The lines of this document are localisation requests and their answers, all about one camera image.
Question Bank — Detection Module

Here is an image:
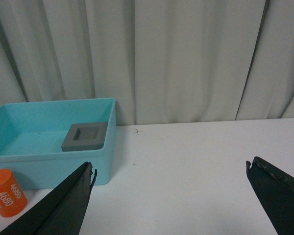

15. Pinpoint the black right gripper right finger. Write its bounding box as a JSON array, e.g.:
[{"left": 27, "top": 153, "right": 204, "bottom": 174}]
[{"left": 246, "top": 157, "right": 294, "bottom": 235}]

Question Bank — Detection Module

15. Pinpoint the orange cylinder with white numbers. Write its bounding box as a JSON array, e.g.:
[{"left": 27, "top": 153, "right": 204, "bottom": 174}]
[{"left": 0, "top": 168, "right": 27, "bottom": 218}]

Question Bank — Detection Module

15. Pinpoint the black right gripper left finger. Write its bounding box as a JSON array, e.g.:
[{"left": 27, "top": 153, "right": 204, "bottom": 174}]
[{"left": 0, "top": 162, "right": 98, "bottom": 235}]

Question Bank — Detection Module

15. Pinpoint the white pleated curtain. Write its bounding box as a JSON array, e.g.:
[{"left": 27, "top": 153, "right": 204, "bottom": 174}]
[{"left": 0, "top": 0, "right": 294, "bottom": 125}]

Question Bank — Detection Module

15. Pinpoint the light blue plastic box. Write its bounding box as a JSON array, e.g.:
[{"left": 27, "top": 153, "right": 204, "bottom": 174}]
[{"left": 0, "top": 98, "right": 117, "bottom": 190}]

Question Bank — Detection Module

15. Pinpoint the gray cube with square hole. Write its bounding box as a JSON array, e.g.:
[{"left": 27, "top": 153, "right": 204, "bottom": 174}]
[{"left": 61, "top": 122, "right": 108, "bottom": 152}]

